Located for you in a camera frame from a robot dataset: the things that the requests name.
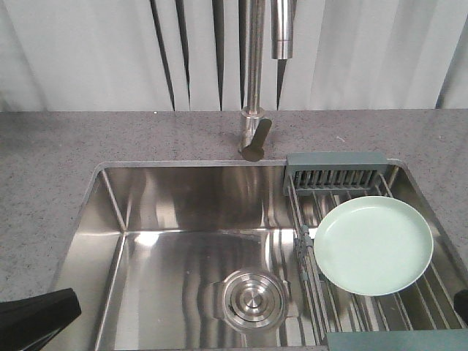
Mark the light green plate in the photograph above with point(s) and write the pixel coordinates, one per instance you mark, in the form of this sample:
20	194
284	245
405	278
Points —
373	245

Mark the white pleated curtain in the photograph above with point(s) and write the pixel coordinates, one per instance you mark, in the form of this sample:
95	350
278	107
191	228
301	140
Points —
191	56

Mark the round steel drain strainer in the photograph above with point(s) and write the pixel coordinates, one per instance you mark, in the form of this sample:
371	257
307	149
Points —
250	300

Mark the stainless steel sink basin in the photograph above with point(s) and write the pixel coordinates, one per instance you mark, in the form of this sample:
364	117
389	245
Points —
152	238

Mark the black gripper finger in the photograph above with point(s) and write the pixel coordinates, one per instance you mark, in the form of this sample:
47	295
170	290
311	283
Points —
460	304
30	323

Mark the stainless steel faucet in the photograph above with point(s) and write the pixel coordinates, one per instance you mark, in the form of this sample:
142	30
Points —
254	125

